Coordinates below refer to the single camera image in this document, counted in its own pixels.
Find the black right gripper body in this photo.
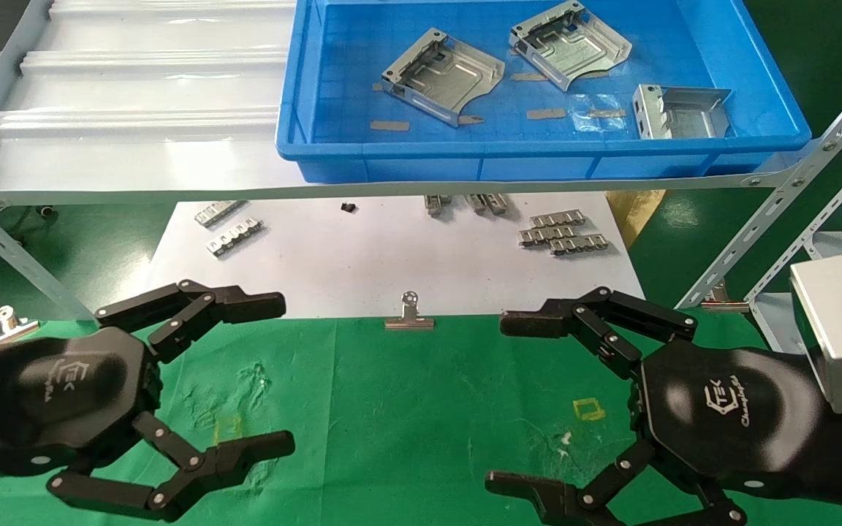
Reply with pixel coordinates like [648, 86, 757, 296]
[635, 342, 829, 499]

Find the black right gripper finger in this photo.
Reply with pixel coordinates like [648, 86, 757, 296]
[485, 438, 747, 526]
[500, 286, 699, 381]

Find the white metal rack shelf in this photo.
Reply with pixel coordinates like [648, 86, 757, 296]
[0, 0, 831, 209]

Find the small folded metal bracket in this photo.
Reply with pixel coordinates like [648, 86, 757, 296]
[633, 84, 732, 140]

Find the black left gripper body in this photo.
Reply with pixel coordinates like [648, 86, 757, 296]
[0, 327, 164, 476]

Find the brown cardboard piece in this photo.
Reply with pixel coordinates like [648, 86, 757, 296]
[606, 190, 667, 249]

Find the blue plastic bin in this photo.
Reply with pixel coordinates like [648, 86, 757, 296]
[276, 0, 813, 183]

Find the white paper sheet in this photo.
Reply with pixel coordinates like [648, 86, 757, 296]
[145, 191, 648, 320]

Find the silver binder clip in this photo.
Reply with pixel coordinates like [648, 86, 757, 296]
[384, 291, 436, 331]
[0, 305, 40, 344]
[700, 283, 751, 313]

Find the large sheet metal bracket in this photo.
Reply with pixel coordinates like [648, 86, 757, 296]
[381, 28, 506, 128]
[509, 0, 632, 92]

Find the grey slotted angle bar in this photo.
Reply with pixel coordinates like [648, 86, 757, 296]
[746, 139, 842, 300]
[677, 58, 842, 308]
[0, 188, 96, 322]

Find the clear plastic film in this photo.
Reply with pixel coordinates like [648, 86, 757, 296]
[566, 94, 630, 132]

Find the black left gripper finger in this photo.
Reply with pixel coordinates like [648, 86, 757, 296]
[46, 411, 296, 524]
[94, 280, 287, 364]

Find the green cloth mat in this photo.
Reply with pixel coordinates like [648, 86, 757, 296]
[0, 310, 842, 526]

